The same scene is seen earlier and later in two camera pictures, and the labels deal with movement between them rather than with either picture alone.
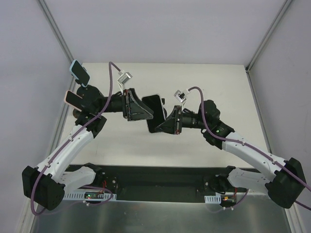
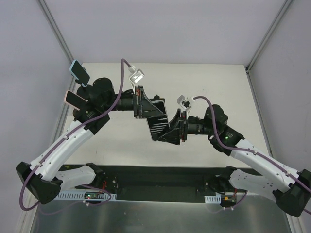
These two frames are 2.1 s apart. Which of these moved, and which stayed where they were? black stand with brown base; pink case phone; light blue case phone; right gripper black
Moved: right gripper black
Stayed: black stand with brown base; pink case phone; light blue case phone
